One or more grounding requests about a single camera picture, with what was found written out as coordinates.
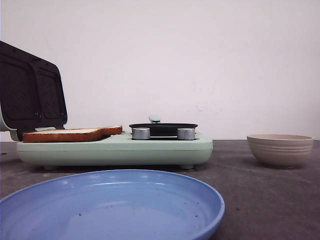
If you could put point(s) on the breakfast maker hinged lid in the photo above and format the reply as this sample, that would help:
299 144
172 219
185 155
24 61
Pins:
31 93

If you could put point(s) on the right silver control knob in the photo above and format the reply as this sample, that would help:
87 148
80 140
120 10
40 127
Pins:
186 134

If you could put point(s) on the blue round plate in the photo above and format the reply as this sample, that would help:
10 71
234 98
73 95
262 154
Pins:
126 204

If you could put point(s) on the beige ribbed bowl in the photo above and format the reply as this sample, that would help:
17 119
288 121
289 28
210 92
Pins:
281 150

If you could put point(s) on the toast bread slice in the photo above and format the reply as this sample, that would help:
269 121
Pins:
71 135

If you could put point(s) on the black frying pan green handle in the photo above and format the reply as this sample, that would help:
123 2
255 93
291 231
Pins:
162 129

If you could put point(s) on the left silver control knob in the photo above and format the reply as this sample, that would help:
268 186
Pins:
141 133

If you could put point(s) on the silver control knob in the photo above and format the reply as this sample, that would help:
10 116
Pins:
186 134
141 133

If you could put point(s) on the mint green breakfast maker base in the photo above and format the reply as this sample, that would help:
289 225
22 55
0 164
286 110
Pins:
119 150

